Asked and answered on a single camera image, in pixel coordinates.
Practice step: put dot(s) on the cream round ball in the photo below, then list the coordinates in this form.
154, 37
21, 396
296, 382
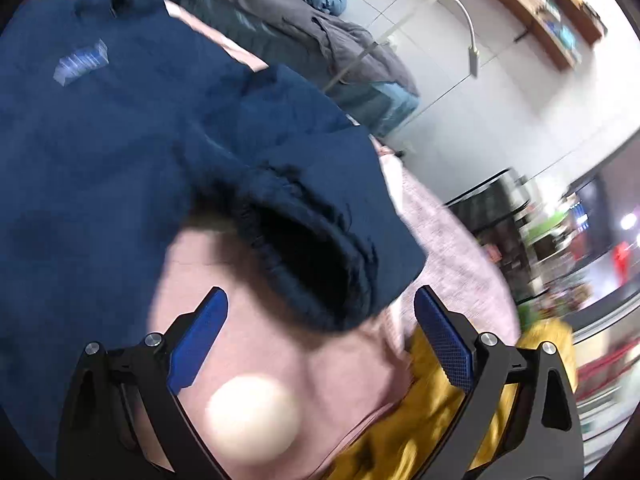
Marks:
252, 420

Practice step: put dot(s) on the yellow cloth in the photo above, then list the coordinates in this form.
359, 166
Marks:
400, 440

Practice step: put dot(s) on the pink cloth cover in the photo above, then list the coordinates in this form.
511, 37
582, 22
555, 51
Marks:
325, 360

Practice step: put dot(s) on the wooden wall shelf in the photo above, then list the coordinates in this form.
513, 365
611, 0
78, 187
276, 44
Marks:
545, 35

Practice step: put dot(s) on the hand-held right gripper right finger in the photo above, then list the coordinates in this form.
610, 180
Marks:
445, 340

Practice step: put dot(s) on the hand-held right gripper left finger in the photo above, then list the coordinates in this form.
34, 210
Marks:
200, 345

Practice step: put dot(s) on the navy blue jacket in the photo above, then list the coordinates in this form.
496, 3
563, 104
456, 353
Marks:
125, 160

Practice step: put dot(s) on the grey jacket with teal lining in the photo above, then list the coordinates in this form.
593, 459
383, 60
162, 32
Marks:
300, 25

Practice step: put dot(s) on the white gooseneck lamp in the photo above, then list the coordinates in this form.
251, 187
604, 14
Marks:
465, 15

